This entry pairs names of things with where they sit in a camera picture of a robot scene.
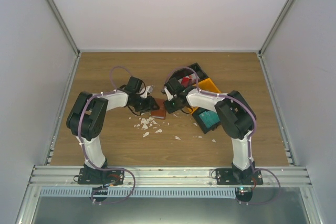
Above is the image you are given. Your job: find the black three-slot card tray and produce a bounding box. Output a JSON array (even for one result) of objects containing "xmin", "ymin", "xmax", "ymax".
[{"xmin": 164, "ymin": 63, "xmax": 227, "ymax": 134}]

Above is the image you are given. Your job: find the orange card bin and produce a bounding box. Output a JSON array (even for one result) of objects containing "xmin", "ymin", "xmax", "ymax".
[{"xmin": 188, "ymin": 78, "xmax": 221, "ymax": 114}]

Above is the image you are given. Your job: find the brown leather card holder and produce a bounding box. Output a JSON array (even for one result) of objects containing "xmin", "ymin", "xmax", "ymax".
[{"xmin": 151, "ymin": 99, "xmax": 166, "ymax": 120}]

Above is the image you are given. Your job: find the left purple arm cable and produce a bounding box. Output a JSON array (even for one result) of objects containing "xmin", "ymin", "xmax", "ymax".
[{"xmin": 78, "ymin": 66, "xmax": 136, "ymax": 168}]

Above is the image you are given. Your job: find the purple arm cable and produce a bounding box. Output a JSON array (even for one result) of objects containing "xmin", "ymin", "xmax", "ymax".
[
  {"xmin": 164, "ymin": 66, "xmax": 257, "ymax": 172},
  {"xmin": 78, "ymin": 66, "xmax": 136, "ymax": 168}
]

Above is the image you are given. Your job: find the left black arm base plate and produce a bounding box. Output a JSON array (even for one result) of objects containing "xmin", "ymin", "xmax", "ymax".
[{"xmin": 74, "ymin": 165, "xmax": 124, "ymax": 203}]

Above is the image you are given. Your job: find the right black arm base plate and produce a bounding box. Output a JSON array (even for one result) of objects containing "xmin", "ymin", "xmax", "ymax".
[{"xmin": 210, "ymin": 168, "xmax": 264, "ymax": 204}]

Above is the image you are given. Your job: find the grey slotted cable duct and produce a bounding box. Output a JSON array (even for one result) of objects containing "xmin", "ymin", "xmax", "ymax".
[{"xmin": 40, "ymin": 187, "xmax": 236, "ymax": 199}]

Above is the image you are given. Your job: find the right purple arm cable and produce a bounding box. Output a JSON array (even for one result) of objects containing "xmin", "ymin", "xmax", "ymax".
[{"xmin": 164, "ymin": 66, "xmax": 257, "ymax": 172}]

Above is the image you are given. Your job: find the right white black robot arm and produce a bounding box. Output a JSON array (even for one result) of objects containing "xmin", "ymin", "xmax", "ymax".
[{"xmin": 163, "ymin": 78, "xmax": 257, "ymax": 185}]

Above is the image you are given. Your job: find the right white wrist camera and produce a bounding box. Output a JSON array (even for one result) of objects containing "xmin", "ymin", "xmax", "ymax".
[{"xmin": 164, "ymin": 87, "xmax": 174, "ymax": 101}]

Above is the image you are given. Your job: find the teal card stack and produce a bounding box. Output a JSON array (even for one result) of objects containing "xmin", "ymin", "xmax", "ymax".
[{"xmin": 199, "ymin": 111, "xmax": 220, "ymax": 129}]

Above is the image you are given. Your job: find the red white card stack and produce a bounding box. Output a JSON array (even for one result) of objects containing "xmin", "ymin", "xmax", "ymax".
[{"xmin": 178, "ymin": 73, "xmax": 199, "ymax": 87}]

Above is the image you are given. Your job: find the aluminium mounting rail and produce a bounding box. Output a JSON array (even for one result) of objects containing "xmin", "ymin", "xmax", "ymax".
[{"xmin": 28, "ymin": 166, "xmax": 312, "ymax": 188}]

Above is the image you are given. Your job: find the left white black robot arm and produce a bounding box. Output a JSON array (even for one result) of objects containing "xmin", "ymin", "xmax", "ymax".
[{"xmin": 66, "ymin": 76, "xmax": 159, "ymax": 184}]

